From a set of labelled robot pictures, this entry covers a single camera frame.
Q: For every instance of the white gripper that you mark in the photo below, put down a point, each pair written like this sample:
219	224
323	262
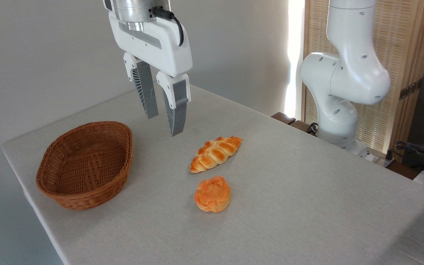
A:
153	46

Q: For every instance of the light grey tablecloth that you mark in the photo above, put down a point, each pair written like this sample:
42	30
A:
289	206

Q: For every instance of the dark brown side table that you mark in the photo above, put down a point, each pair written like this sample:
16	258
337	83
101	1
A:
401	170

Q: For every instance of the dark wooden furniture piece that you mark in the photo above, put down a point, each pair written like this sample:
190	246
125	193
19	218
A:
285	118

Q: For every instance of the brown wicker basket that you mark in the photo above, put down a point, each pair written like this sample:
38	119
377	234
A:
87	165

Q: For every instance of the round orange bread roll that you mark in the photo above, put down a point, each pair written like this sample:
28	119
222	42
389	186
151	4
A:
212	195

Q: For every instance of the long braided bread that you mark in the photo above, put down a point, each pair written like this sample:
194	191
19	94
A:
215	152

